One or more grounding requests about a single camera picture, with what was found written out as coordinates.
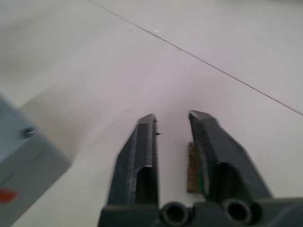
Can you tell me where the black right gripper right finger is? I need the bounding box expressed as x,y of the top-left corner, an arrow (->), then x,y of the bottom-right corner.
187,110 -> 274,203

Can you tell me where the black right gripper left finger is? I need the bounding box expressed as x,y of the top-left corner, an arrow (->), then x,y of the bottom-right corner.
107,113 -> 160,209

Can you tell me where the grey plastic box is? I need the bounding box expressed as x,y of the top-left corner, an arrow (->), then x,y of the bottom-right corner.
0,94 -> 71,227

